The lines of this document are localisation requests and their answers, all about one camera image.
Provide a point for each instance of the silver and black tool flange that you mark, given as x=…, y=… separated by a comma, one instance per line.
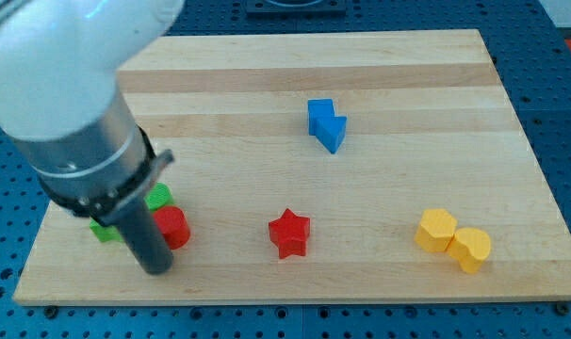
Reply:
x=103, y=170

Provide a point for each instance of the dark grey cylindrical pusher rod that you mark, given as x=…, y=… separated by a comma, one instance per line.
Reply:
x=135, y=222

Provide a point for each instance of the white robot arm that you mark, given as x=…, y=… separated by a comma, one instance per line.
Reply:
x=62, y=106

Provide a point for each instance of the red star block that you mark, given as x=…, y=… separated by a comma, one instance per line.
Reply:
x=290, y=233

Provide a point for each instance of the red cylinder block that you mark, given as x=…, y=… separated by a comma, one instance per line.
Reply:
x=172, y=223

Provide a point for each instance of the green cube block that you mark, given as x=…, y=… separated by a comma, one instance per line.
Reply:
x=105, y=234

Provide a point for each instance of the green cylinder block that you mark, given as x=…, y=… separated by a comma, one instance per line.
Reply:
x=158, y=197

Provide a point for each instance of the wooden board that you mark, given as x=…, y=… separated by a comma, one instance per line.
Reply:
x=430, y=125

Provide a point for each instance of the blue triangle block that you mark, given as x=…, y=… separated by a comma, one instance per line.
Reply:
x=330, y=132

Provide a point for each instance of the blue cube block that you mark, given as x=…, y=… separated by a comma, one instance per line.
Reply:
x=318, y=108

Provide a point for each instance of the yellow hexagon block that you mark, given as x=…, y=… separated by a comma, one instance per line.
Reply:
x=435, y=230

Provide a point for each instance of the yellow heart block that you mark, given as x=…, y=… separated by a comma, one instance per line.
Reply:
x=470, y=247

